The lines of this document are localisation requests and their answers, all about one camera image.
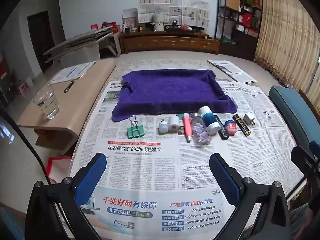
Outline beige curved bench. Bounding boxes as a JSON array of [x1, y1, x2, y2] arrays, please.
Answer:
[[16, 58, 118, 155]]

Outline newspapers covering television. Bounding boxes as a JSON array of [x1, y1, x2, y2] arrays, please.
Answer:
[[138, 0, 210, 28]]

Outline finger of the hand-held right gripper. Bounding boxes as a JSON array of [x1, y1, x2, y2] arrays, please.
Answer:
[[291, 141, 320, 180]]

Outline white charger plug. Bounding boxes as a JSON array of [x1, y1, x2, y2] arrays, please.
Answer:
[[244, 113, 256, 128]]

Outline white paper sheets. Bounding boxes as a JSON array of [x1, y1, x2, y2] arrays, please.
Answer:
[[49, 61, 97, 84]]

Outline drinking glass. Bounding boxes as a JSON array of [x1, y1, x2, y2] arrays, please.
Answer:
[[32, 84, 60, 120]]

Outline purple towel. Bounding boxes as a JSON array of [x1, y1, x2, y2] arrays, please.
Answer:
[[111, 69, 237, 123]]

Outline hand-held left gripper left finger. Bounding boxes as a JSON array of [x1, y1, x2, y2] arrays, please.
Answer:
[[25, 152, 107, 240]]

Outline green binder clip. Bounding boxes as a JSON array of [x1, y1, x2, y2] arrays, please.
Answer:
[[127, 116, 145, 139]]

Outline wooden television cabinet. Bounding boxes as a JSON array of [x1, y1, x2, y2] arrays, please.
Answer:
[[119, 31, 220, 55]]

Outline white tape roll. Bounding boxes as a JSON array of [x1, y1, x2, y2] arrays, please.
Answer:
[[168, 116, 180, 132]]

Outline beige curtain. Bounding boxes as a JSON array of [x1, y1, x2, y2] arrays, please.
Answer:
[[254, 0, 320, 100]]

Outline dark display shelf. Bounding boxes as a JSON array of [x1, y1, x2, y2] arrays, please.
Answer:
[[214, 0, 263, 55]]

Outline dark wooden door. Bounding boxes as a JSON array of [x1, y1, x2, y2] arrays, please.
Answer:
[[27, 11, 55, 67]]

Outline teal chair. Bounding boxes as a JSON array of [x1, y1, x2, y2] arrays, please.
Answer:
[[268, 85, 320, 155]]

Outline teal and white container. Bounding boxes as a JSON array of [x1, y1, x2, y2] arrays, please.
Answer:
[[198, 106, 220, 135]]

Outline clear bottle with purple pills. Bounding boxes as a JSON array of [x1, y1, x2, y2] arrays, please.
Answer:
[[190, 112, 211, 147]]

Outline spread newspaper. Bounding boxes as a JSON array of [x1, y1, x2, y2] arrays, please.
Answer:
[[69, 80, 308, 240]]

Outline pink lip balm tube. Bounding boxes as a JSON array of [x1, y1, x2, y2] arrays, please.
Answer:
[[183, 113, 193, 143]]

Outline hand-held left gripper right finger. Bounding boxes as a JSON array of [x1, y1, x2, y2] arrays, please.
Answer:
[[209, 153, 292, 240]]

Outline black lighter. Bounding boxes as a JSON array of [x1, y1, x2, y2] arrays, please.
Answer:
[[214, 116, 229, 140]]

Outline pink jar with blue lid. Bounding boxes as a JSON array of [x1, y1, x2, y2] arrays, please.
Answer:
[[224, 120, 237, 136]]

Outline black cable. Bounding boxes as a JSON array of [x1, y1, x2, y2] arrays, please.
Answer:
[[0, 107, 50, 183]]

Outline folded newspaper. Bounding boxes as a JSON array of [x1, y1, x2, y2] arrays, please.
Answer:
[[207, 60, 257, 84]]

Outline folded grey table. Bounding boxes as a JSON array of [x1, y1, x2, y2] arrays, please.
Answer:
[[42, 26, 114, 63]]

